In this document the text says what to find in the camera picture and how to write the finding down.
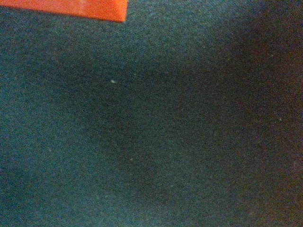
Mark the black tablecloth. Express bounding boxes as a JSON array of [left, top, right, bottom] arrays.
[[0, 0, 303, 227]]

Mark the red square pot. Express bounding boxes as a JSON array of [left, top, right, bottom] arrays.
[[0, 0, 128, 22]]

